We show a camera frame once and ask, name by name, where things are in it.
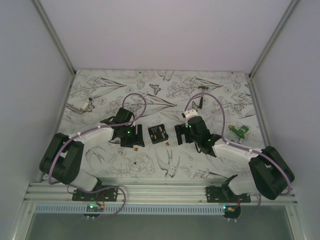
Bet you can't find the metal latch with blue knob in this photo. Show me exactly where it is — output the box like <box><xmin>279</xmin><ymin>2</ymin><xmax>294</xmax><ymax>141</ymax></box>
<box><xmin>66</xmin><ymin>97</ymin><xmax>95</xmax><ymax>115</ymax></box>

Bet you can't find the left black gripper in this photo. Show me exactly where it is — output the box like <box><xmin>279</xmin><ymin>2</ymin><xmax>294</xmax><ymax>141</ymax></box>
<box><xmin>120</xmin><ymin>124</ymin><xmax>145</xmax><ymax>149</ymax></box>

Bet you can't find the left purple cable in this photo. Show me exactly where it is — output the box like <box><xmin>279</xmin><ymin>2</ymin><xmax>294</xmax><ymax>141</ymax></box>
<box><xmin>47</xmin><ymin>92</ymin><xmax>148</xmax><ymax>220</ymax></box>

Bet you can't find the floral patterned mat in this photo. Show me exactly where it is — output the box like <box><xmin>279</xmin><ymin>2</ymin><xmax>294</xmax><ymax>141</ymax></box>
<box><xmin>58</xmin><ymin>70</ymin><xmax>265</xmax><ymax>179</ymax></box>

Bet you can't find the slotted cable duct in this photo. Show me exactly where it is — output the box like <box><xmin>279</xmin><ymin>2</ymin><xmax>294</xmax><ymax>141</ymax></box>
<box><xmin>34</xmin><ymin>203</ymin><xmax>224</xmax><ymax>216</ymax></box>

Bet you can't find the black fuse box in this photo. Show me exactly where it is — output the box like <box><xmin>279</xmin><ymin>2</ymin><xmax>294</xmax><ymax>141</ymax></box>
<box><xmin>148</xmin><ymin>124</ymin><xmax>169</xmax><ymax>145</ymax></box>

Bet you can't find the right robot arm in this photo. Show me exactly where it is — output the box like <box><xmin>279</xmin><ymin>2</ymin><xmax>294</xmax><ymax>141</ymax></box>
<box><xmin>174</xmin><ymin>116</ymin><xmax>295</xmax><ymax>203</ymax></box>

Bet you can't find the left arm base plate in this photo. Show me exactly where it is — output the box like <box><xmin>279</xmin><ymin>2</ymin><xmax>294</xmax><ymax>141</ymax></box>
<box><xmin>72</xmin><ymin>188</ymin><xmax>118</xmax><ymax>202</ymax></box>

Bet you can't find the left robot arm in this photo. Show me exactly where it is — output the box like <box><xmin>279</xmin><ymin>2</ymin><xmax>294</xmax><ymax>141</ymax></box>
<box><xmin>39</xmin><ymin>107</ymin><xmax>145</xmax><ymax>201</ymax></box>

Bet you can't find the purple cable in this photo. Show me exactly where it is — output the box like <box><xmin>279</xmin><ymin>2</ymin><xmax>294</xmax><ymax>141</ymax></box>
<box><xmin>47</xmin><ymin>92</ymin><xmax>148</xmax><ymax>220</ymax></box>
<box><xmin>184</xmin><ymin>92</ymin><xmax>293</xmax><ymax>222</ymax></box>

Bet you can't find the aluminium rail frame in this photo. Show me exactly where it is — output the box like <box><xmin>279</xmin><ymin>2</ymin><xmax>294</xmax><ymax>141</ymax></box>
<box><xmin>23</xmin><ymin>178</ymin><xmax>298</xmax><ymax>205</ymax></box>

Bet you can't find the right controller board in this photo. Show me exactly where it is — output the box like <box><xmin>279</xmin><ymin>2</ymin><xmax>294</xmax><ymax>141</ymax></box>
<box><xmin>223</xmin><ymin>205</ymin><xmax>241</xmax><ymax>221</ymax></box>

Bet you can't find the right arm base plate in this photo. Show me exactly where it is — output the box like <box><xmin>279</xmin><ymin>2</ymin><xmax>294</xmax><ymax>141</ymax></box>
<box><xmin>205</xmin><ymin>185</ymin><xmax>251</xmax><ymax>203</ymax></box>

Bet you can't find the left controller board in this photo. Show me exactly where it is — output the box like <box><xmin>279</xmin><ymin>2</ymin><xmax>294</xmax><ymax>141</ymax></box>
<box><xmin>83</xmin><ymin>204</ymin><xmax>105</xmax><ymax>220</ymax></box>

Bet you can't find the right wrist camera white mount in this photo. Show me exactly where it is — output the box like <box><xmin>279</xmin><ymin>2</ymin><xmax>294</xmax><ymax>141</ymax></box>
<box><xmin>182</xmin><ymin>109</ymin><xmax>198</xmax><ymax>119</ymax></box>

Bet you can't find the small hammer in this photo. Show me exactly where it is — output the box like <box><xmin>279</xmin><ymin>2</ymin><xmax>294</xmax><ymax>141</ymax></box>
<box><xmin>198</xmin><ymin>85</ymin><xmax>209</xmax><ymax>109</ymax></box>

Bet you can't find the controller board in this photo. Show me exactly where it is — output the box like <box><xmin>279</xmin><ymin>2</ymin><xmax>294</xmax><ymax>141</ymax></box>
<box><xmin>83</xmin><ymin>204</ymin><xmax>105</xmax><ymax>220</ymax></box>
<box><xmin>223</xmin><ymin>205</ymin><xmax>241</xmax><ymax>221</ymax></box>

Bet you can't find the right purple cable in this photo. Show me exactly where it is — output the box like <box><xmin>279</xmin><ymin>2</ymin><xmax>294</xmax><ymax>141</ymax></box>
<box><xmin>184</xmin><ymin>92</ymin><xmax>293</xmax><ymax>222</ymax></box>

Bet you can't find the green connector part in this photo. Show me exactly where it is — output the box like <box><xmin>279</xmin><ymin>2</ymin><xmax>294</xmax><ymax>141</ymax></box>
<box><xmin>228</xmin><ymin>125</ymin><xmax>249</xmax><ymax>144</ymax></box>

